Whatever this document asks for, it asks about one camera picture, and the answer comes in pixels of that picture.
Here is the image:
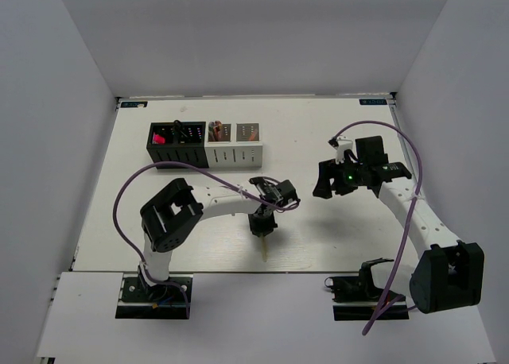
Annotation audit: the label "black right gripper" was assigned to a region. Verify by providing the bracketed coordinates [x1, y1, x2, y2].
[313, 155, 367, 199]

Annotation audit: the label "yellow thin highlighter pen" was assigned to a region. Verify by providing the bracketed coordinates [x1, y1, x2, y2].
[260, 237, 268, 262]

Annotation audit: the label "black handled scissors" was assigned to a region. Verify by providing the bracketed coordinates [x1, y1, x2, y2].
[173, 120, 188, 140]

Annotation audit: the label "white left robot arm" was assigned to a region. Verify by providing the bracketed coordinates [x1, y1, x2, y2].
[138, 176, 300, 300]

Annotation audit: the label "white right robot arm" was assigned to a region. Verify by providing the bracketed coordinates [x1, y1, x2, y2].
[313, 136, 484, 314]

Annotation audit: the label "white slotted organizer box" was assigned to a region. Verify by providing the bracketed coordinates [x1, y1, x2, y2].
[205, 122, 263, 168]

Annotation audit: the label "right blue table label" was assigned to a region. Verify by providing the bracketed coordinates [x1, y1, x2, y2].
[359, 98, 387, 106]

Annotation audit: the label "blue table label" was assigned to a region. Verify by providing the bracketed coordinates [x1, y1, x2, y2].
[359, 98, 387, 106]
[120, 101, 148, 108]

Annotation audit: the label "black slotted organizer box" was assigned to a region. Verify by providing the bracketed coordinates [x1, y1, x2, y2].
[146, 122, 209, 168]

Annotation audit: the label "left blue table label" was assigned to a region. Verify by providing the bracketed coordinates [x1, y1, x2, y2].
[120, 101, 148, 108]

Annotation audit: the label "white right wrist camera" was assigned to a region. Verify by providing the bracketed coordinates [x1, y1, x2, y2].
[328, 135, 353, 164]

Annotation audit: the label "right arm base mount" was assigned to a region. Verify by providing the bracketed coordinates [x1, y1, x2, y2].
[324, 258, 393, 322]

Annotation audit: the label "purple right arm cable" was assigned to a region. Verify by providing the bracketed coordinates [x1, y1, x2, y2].
[332, 120, 423, 337]

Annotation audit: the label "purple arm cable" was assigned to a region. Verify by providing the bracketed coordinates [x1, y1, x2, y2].
[112, 161, 301, 319]
[332, 120, 423, 337]

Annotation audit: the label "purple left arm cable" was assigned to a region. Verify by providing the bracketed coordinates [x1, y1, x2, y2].
[112, 161, 301, 319]

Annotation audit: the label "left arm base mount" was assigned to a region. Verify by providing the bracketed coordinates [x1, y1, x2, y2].
[115, 275, 190, 320]

